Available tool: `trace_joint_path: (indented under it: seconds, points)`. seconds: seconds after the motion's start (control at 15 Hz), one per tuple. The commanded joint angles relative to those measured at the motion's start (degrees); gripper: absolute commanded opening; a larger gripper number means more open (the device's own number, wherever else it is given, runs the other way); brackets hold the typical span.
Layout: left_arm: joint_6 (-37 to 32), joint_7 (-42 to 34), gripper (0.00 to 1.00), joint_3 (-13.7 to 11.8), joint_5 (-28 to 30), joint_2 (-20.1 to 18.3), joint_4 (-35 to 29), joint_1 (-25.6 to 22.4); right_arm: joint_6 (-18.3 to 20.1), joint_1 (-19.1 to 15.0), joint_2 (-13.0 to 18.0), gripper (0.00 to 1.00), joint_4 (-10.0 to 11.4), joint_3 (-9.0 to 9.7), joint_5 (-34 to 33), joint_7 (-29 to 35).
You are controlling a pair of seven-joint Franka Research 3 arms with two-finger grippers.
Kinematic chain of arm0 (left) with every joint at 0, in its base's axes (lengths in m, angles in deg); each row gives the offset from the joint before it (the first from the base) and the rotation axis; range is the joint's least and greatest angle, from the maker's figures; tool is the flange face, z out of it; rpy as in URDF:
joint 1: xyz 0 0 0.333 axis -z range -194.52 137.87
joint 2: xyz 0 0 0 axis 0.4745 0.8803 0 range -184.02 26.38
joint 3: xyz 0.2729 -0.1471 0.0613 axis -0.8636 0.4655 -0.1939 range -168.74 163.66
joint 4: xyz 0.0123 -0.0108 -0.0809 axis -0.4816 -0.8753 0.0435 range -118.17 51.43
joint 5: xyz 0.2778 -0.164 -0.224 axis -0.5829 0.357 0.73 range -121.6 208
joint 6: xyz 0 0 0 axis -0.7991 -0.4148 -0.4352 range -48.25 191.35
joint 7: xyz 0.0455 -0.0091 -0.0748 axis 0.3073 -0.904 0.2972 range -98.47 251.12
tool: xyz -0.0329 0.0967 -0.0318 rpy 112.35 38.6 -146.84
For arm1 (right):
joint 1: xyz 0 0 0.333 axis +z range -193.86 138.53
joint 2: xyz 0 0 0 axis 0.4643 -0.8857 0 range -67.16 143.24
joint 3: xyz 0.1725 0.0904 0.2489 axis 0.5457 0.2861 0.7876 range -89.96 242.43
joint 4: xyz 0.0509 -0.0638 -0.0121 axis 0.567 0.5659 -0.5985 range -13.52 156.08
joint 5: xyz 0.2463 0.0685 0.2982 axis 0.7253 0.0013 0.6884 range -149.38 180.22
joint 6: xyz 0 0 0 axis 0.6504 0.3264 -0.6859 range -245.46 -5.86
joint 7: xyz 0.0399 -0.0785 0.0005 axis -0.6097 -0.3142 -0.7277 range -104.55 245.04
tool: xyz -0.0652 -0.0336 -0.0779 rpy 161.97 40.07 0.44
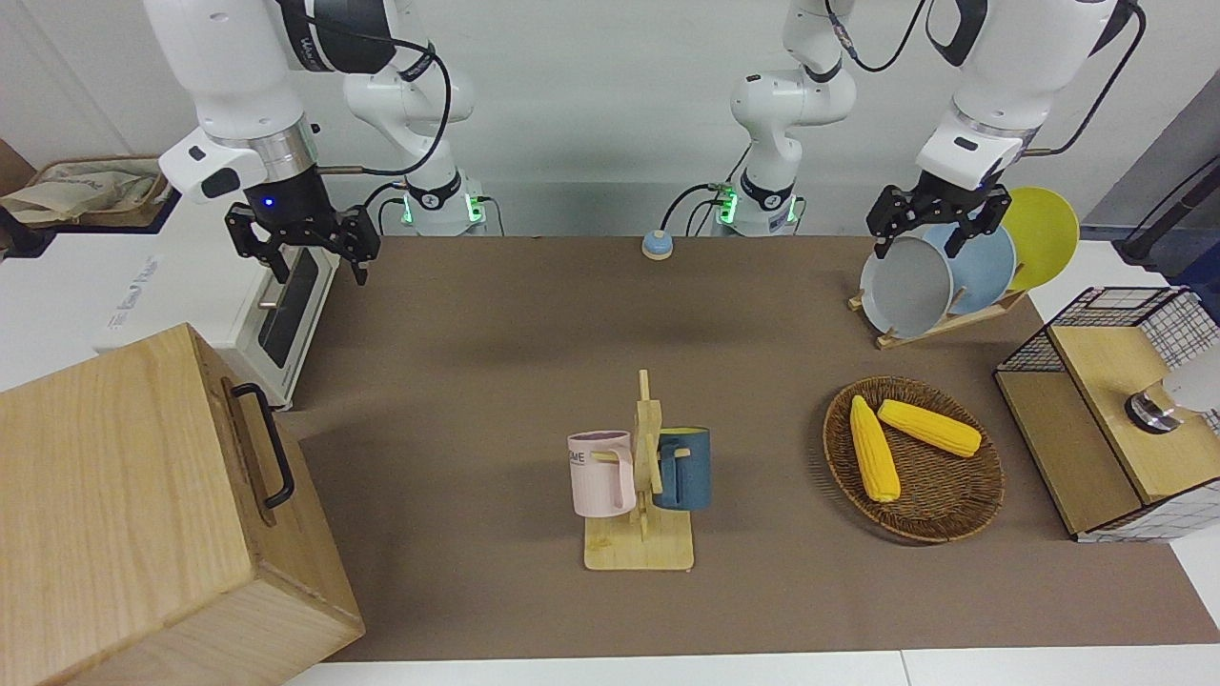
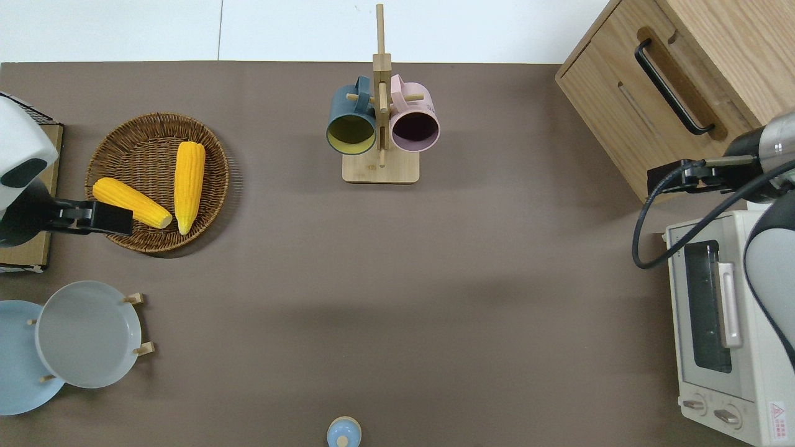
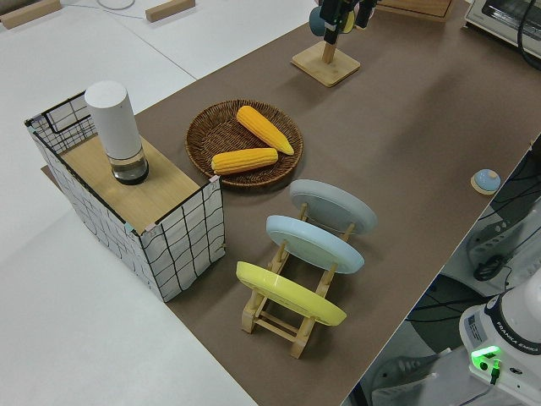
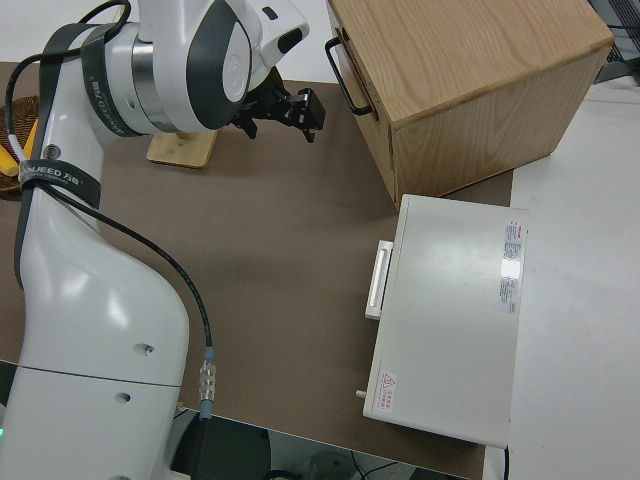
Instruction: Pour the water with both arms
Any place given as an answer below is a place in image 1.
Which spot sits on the light blue plate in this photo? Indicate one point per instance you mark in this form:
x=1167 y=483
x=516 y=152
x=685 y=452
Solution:
x=986 y=272

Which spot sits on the white box with print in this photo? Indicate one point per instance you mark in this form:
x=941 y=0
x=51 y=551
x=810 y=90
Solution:
x=38 y=305

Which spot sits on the small blue round button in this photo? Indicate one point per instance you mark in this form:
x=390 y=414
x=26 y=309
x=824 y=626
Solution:
x=657 y=246

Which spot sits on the brown wicker basket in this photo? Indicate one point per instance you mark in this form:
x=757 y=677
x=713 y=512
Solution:
x=944 y=491

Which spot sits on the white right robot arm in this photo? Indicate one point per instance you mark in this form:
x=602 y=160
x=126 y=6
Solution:
x=229 y=57

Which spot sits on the black pole stand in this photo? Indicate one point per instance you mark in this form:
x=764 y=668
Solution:
x=1168 y=214

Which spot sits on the clear glass cup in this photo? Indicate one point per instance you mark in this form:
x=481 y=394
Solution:
x=1155 y=412

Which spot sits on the yellow corn cob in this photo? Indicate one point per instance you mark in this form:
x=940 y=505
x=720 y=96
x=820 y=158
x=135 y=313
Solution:
x=875 y=453
x=929 y=429

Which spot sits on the dark blue ribbed mug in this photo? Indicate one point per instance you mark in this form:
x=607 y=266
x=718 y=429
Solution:
x=691 y=472

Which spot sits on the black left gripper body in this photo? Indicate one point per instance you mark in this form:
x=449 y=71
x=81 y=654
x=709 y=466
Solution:
x=953 y=200

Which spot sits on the brown table mat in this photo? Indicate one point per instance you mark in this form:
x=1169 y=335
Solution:
x=477 y=314

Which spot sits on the brown tray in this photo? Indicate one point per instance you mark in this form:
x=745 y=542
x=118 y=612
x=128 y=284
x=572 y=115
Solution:
x=152 y=205

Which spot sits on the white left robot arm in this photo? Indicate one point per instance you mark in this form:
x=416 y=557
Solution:
x=1020 y=57

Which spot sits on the white toaster oven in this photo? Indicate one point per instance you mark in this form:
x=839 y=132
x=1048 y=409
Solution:
x=305 y=305

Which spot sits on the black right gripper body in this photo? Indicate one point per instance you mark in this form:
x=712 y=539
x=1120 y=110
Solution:
x=286 y=205

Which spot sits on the yellow plate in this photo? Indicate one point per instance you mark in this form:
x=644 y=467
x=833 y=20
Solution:
x=1044 y=238

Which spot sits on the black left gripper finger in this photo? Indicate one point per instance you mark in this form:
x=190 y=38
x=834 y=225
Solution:
x=986 y=214
x=891 y=214

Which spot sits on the beige cloth bag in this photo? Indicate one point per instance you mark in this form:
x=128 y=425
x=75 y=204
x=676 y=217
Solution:
x=67 y=195

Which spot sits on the pink ribbed mug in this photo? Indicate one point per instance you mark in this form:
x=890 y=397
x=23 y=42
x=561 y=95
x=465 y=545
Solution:
x=600 y=476

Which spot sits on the wooden mug tree stand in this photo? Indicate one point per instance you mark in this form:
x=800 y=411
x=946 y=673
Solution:
x=639 y=553

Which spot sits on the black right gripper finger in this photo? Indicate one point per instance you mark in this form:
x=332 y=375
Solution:
x=243 y=227
x=362 y=238

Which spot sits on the grey plate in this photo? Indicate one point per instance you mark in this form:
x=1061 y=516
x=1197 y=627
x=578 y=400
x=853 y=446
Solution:
x=905 y=291

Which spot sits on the wooden plate rack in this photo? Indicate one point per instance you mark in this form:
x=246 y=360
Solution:
x=939 y=329

